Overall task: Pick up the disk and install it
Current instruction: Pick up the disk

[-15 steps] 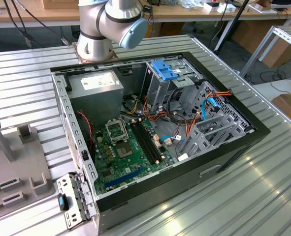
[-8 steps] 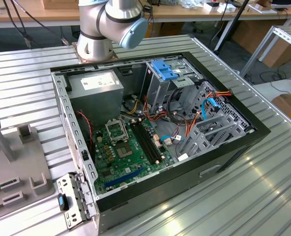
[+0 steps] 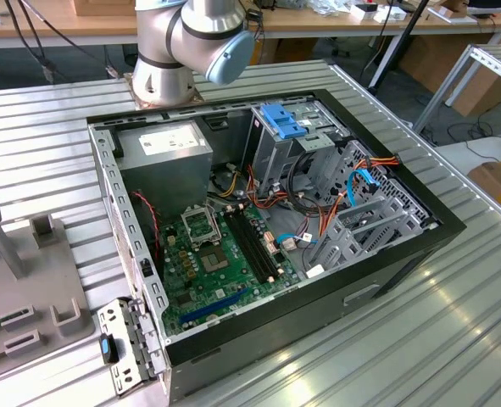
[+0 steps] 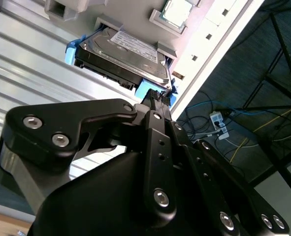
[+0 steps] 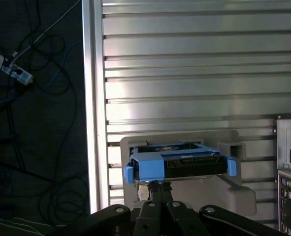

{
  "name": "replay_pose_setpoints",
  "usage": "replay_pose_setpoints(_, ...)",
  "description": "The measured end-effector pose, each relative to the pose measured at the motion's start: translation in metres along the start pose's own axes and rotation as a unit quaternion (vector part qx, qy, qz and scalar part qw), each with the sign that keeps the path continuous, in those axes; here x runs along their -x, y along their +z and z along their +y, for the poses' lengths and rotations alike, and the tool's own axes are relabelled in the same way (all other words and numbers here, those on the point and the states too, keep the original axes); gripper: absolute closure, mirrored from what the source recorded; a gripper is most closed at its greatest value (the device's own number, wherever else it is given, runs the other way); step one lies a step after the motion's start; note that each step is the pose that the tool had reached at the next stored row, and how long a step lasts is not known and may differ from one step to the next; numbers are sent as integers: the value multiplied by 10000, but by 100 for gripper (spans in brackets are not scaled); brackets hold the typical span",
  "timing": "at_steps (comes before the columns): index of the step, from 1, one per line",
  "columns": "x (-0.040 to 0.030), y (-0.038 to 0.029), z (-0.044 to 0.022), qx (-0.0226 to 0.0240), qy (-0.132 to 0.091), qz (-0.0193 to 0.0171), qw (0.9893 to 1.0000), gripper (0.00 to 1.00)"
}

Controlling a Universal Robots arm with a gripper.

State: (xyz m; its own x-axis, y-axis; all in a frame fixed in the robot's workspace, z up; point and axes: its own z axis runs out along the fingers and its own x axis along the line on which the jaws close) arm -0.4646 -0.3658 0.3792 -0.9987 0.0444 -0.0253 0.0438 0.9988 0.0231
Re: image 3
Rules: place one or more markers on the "wooden office desk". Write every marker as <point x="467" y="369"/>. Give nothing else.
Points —
<point x="42" y="25"/>
<point x="339" y="25"/>

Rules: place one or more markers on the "black tripod leg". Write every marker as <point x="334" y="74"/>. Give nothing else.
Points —
<point x="396" y="46"/>

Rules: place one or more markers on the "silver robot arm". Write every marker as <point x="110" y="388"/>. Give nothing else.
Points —
<point x="199" y="25"/>

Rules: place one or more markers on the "white box with black top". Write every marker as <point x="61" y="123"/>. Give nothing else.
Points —
<point x="362" y="15"/>

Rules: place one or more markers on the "flat white carton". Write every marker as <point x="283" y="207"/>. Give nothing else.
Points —
<point x="453" y="15"/>

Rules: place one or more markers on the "white tag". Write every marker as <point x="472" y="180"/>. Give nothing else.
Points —
<point x="314" y="271"/>

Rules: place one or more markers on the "grey parts rack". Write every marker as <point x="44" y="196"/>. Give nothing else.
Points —
<point x="42" y="288"/>

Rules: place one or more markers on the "blue black bracket latch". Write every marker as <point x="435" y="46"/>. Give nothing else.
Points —
<point x="111" y="349"/>

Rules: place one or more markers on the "black PC case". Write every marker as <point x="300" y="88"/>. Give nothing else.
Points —
<point x="275" y="330"/>

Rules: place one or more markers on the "small white box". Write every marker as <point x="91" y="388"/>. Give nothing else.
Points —
<point x="390" y="15"/>

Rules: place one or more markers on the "blue plastic drive latch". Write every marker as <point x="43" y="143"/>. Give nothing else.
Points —
<point x="282" y="120"/>

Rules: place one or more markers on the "white table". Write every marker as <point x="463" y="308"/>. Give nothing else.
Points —
<point x="496" y="148"/>

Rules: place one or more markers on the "blue expansion slot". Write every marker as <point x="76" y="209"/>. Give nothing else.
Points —
<point x="216" y="304"/>

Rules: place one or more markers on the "black RAM slot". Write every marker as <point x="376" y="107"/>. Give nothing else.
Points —
<point x="252" y="246"/>
<point x="257" y="246"/>
<point x="264" y="246"/>
<point x="245" y="246"/>

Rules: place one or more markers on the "cardboard box with yellow tape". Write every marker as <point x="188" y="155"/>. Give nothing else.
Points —
<point x="498" y="178"/>

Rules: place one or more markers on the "grey metal slot bracket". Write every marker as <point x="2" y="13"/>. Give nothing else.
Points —
<point x="123" y="328"/>

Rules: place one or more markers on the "brown cardboard box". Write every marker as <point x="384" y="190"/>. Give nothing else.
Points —
<point x="424" y="59"/>

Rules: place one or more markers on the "green motherboard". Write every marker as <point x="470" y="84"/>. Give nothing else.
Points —
<point x="233" y="282"/>

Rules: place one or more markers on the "grey metal disk bay cage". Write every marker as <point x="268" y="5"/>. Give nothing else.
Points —
<point x="407" y="186"/>

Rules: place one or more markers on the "black monitor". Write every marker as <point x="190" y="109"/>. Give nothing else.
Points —
<point x="491" y="6"/>

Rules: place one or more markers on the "grey power supply unit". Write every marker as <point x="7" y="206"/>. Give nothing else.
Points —
<point x="165" y="174"/>

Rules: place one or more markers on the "grey optical drive cage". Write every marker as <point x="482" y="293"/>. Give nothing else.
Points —
<point x="271" y="163"/>

